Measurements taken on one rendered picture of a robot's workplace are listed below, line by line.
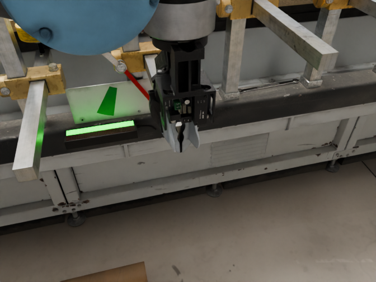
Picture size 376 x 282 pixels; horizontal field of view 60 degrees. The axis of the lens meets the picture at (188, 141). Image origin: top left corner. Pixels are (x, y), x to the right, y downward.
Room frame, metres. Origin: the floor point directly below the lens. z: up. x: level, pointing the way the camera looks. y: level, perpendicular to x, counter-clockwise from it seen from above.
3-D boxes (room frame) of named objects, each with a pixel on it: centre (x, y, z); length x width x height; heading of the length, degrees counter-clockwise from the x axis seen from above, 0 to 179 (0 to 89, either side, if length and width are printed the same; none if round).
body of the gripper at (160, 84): (0.39, 0.01, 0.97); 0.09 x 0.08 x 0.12; 14
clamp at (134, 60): (0.70, 0.11, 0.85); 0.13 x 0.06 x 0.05; 105
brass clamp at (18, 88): (0.63, 0.35, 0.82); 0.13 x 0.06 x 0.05; 105
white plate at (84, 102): (0.66, 0.15, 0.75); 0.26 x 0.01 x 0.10; 105
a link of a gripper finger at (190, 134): (0.39, -0.01, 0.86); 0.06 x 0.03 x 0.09; 14
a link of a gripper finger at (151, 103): (0.41, 0.04, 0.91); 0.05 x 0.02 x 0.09; 104
